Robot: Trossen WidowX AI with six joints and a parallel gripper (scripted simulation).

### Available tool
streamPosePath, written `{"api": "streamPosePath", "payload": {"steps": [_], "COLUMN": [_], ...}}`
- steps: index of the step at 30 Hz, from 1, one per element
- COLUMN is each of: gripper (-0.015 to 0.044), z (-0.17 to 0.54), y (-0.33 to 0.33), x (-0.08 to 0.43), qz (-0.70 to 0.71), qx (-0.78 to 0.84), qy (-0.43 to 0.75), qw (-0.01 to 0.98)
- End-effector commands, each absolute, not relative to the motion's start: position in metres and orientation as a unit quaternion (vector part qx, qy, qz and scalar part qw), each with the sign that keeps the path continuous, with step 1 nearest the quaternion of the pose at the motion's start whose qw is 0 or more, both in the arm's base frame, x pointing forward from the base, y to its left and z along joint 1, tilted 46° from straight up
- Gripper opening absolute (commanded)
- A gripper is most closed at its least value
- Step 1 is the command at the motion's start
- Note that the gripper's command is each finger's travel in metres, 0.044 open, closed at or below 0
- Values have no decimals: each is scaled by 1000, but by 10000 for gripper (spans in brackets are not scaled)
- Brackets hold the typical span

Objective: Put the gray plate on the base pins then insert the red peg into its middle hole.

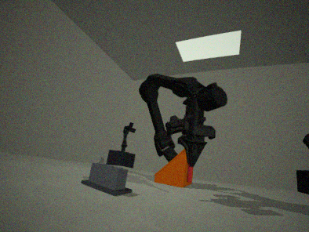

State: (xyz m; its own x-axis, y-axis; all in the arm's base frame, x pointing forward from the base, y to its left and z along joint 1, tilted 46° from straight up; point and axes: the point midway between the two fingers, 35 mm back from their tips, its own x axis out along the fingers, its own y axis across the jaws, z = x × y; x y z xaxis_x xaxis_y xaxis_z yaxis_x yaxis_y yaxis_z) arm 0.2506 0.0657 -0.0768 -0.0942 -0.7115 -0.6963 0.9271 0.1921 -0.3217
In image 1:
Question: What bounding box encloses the red peg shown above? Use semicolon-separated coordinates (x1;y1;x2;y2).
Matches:
187;162;193;183

